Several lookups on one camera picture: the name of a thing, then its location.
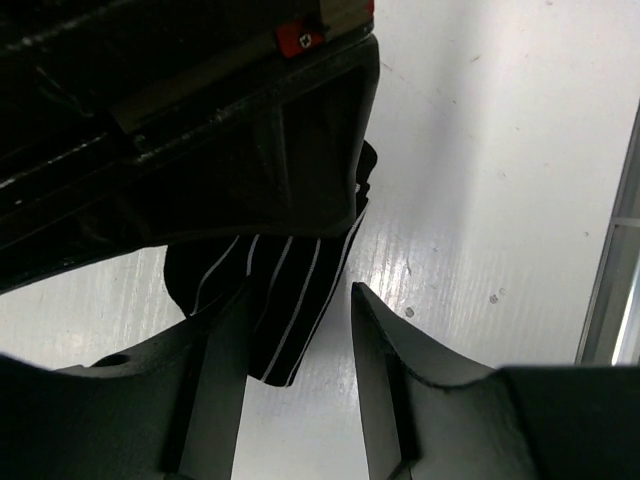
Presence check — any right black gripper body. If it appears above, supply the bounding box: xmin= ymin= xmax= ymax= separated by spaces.
xmin=1 ymin=1 xmax=379 ymax=292

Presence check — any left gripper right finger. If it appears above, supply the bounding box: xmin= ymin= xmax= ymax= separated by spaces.
xmin=351 ymin=283 xmax=639 ymax=479

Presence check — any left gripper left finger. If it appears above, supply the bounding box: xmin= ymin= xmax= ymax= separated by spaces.
xmin=1 ymin=286 xmax=251 ymax=479

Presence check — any black striped sock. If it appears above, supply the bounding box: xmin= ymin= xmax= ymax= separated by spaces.
xmin=164 ymin=143 xmax=377 ymax=387

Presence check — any aluminium rail frame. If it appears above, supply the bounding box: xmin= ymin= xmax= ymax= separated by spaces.
xmin=575 ymin=118 xmax=639 ymax=366

